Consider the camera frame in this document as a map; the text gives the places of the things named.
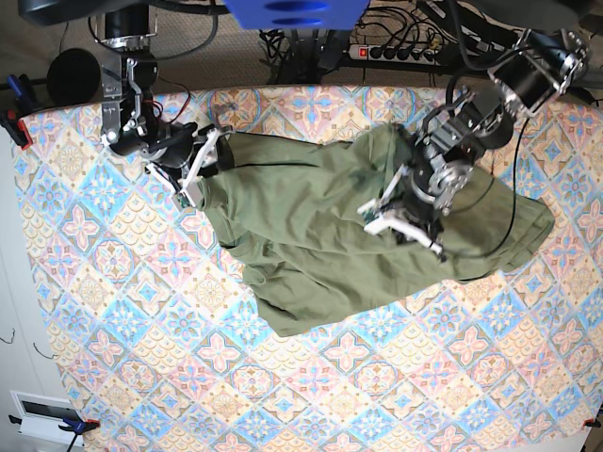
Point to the black round stool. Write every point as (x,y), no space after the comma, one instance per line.
(73,77)

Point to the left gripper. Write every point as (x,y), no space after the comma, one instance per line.
(422,221)

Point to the patterned tablecloth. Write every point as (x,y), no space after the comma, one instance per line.
(154,335)

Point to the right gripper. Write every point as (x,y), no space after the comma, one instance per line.
(190,155)

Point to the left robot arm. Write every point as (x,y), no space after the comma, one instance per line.
(437,160)

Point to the blue clamp upper left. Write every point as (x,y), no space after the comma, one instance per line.
(12,119)

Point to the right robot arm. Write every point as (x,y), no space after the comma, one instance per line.
(129,121)

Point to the white power strip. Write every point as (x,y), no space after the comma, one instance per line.
(411,54)

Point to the blue clamp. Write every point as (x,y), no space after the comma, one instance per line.
(75,426)
(12,119)

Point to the green t-shirt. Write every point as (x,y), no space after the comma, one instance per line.
(287,211)

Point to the blue clamp lower left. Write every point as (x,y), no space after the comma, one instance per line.
(75,426)

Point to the orange clamp lower right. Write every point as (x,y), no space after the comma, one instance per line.
(592,423)

